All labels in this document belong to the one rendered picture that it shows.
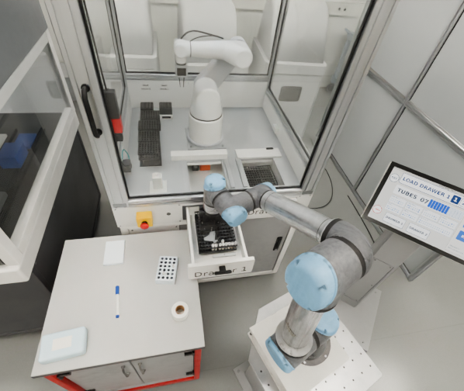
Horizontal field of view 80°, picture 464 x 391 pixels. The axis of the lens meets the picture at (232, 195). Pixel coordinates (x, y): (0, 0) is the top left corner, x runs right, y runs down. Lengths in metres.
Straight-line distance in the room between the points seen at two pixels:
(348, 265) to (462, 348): 2.13
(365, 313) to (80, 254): 1.91
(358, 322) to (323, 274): 1.72
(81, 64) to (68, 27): 0.10
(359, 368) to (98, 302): 1.11
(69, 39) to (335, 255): 0.90
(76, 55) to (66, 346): 1.00
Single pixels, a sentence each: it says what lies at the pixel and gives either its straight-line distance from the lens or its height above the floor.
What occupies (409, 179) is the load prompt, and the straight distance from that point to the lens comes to 1.57.
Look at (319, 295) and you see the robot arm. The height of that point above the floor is 1.45.
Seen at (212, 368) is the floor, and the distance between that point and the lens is 2.03.
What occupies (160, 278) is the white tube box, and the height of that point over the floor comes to 0.80.
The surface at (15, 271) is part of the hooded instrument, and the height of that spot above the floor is 0.90.
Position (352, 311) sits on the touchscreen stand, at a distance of 2.35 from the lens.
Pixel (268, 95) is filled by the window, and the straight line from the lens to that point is 1.11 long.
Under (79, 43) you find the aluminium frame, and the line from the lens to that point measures 1.01.
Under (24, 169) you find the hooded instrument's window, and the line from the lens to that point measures 1.54.
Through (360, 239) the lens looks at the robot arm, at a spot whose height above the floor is 1.47.
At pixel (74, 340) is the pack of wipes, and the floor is 0.80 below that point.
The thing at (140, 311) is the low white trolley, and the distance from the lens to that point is 1.33.
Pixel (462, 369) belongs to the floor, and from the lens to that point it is 2.68.
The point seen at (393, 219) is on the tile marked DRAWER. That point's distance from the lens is 1.56.
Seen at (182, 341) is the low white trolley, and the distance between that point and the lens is 1.27.
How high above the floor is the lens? 1.98
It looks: 46 degrees down
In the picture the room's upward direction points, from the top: 8 degrees clockwise
